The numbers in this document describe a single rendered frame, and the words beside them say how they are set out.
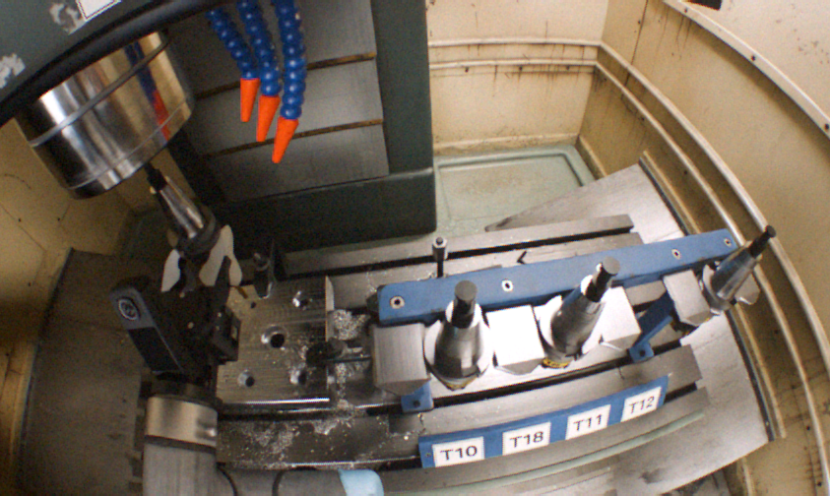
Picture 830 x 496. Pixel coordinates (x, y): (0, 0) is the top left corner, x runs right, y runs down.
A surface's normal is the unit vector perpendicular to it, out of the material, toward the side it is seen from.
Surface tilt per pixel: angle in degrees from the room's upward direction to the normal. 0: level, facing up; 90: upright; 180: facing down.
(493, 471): 0
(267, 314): 0
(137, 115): 90
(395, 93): 90
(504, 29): 90
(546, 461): 0
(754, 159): 90
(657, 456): 24
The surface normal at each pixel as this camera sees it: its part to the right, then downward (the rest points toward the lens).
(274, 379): -0.07, -0.58
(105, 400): 0.34, -0.58
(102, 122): 0.69, 0.56
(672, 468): -0.46, -0.48
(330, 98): 0.14, 0.79
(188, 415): 0.70, -0.48
